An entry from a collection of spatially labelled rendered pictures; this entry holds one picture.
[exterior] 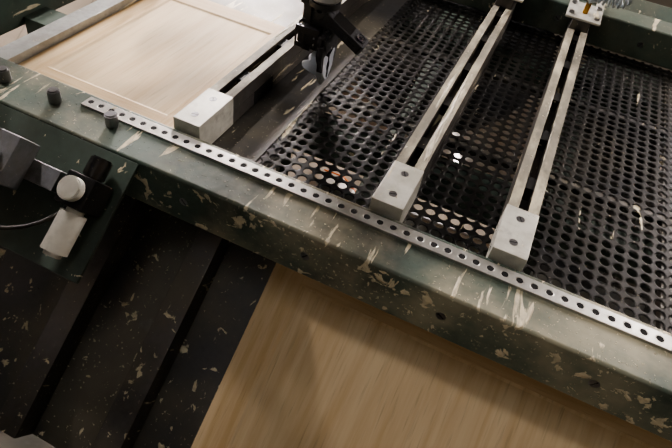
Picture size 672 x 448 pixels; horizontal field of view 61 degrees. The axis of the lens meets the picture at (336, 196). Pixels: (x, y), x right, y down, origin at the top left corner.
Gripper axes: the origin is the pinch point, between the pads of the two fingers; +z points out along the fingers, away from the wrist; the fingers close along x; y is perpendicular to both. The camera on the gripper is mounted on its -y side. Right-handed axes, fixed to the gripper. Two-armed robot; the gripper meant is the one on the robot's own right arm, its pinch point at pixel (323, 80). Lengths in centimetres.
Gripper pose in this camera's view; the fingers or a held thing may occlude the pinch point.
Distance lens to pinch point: 141.0
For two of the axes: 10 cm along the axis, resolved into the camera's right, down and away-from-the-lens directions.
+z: -1.3, 7.2, 6.8
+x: -4.1, 5.8, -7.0
